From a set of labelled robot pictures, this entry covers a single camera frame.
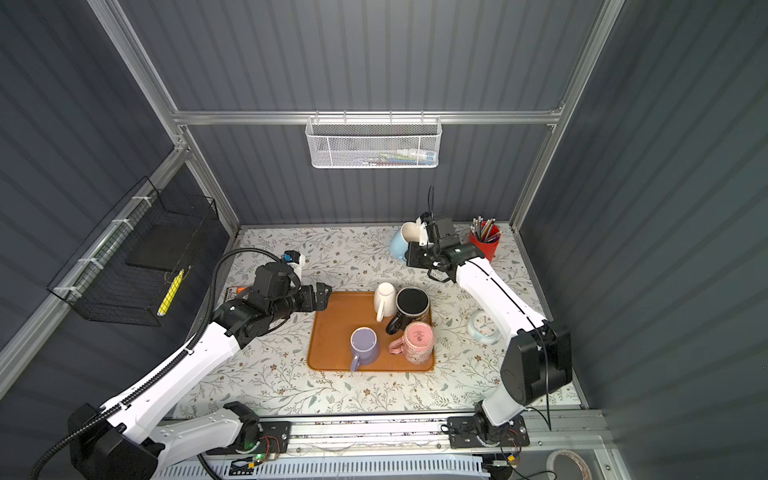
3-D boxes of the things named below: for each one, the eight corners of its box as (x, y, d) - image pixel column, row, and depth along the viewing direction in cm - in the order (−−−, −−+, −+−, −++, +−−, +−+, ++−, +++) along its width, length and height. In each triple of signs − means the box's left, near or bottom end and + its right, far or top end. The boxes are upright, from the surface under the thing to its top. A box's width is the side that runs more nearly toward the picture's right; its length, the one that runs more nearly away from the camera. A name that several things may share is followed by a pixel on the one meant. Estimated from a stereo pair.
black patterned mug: (385, 334, 92) (384, 317, 84) (402, 301, 100) (403, 282, 91) (413, 347, 90) (415, 330, 81) (428, 311, 98) (431, 293, 89)
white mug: (375, 324, 95) (373, 308, 87) (376, 299, 101) (375, 282, 93) (396, 324, 95) (396, 308, 87) (395, 299, 101) (396, 282, 93)
